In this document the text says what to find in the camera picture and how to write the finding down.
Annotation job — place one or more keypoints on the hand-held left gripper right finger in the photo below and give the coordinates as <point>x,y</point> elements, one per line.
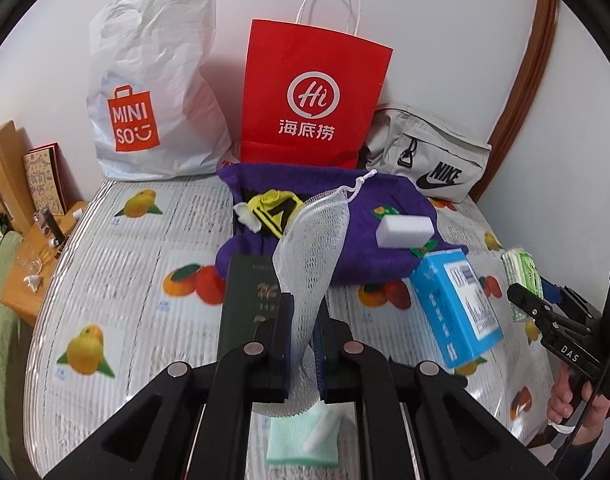
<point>319,355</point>

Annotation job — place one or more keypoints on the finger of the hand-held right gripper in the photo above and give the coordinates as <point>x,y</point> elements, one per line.
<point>550,287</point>
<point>530,305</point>

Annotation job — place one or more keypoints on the brown illustrated notebook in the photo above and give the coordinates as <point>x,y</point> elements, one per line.
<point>45,180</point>

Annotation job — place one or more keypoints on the wooden nightstand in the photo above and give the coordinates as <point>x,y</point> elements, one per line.
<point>25,295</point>

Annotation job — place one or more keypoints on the person's right hand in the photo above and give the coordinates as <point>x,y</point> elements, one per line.
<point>557,400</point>

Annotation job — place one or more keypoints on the small black device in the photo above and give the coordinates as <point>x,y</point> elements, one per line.
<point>50,225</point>

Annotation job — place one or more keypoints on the white plastic shopping bag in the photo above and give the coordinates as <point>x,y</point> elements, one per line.
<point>150,60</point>

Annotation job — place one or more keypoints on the green snack packet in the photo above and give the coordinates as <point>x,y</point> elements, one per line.
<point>384,211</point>

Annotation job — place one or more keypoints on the wooden bed headboard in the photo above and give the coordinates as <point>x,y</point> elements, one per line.
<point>5,170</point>

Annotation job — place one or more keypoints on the brown wooden door frame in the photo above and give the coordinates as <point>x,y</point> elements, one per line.
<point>530,60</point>

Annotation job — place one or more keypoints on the dark green tin box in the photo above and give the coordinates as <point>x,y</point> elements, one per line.
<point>245,300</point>

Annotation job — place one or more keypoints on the red paper bag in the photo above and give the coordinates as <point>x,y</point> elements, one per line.
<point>310,60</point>

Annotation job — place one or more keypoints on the small white fabric roll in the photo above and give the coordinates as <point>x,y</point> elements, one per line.
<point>320,432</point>

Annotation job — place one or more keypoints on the green bed sheet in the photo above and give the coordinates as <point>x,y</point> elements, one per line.
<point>0,320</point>

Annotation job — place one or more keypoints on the small green tissue pack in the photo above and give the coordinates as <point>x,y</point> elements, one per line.
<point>522,270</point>

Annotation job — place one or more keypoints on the white sponge block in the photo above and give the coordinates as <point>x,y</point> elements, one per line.
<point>405,230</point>

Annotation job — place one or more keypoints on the fruit print tablecloth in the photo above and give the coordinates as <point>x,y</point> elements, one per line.
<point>135,270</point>

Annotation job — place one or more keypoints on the light green cloth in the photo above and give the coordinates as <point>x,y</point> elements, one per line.
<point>290,440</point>

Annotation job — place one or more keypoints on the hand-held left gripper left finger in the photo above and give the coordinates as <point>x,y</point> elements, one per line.
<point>277,340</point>

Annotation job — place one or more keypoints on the blue tissue pack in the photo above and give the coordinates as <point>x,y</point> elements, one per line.
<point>445,305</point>

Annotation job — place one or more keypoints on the person's right forearm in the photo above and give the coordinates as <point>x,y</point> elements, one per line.
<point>577,457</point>

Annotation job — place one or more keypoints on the grey waist bag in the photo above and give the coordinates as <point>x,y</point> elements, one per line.
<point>435,145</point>

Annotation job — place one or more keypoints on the yellow and black cloth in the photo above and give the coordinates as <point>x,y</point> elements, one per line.
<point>270,202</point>

